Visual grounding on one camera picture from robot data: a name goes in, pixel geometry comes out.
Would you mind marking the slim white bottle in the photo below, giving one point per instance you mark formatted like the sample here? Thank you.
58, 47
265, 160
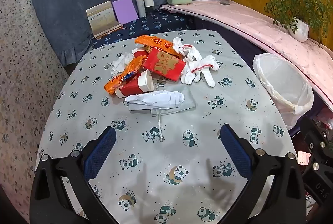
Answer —
140, 6

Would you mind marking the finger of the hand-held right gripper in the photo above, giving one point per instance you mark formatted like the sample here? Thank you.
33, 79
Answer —
312, 132

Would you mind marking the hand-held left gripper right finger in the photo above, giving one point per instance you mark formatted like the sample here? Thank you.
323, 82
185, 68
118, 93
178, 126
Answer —
235, 151

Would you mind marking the white cotton glove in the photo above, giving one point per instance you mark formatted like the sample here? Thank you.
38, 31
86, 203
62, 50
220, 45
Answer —
193, 53
178, 43

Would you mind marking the red paper cup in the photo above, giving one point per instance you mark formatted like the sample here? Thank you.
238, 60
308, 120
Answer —
131, 87
139, 53

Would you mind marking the bin with white plastic bag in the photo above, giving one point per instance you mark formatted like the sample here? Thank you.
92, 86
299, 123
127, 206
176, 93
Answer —
270, 70

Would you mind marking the pink cloth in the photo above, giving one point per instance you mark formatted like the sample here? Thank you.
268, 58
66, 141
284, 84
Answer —
247, 20

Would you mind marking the white glove red trim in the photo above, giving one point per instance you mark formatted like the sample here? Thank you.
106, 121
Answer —
203, 71

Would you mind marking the pink dotted card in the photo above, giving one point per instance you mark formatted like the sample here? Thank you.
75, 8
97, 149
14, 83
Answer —
303, 158

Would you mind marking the orange wrapper red characters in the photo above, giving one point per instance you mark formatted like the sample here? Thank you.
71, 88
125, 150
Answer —
156, 42

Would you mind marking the white tissue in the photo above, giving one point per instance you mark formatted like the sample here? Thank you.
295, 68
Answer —
121, 62

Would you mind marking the white jar clear base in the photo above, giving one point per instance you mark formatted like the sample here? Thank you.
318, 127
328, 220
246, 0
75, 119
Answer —
148, 0

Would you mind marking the orange snack wrapper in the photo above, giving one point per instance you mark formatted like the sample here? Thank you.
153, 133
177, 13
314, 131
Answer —
117, 82

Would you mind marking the wooden book stand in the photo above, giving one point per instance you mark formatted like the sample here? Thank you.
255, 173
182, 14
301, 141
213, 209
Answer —
104, 34

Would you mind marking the dark blue printed cloth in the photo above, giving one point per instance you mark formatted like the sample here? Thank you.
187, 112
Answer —
161, 22

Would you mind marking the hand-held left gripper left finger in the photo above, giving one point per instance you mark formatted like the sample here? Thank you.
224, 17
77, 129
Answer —
100, 153

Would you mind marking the white paper receipt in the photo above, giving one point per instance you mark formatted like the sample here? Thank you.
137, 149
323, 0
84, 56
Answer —
153, 100

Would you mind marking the red packet gold print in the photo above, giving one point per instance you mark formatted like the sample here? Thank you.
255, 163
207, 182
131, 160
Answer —
164, 63

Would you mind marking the white plant pot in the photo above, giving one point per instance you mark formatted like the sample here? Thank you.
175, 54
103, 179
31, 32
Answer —
299, 30

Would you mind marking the panda print tablecloth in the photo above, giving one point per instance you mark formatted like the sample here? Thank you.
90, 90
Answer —
182, 114

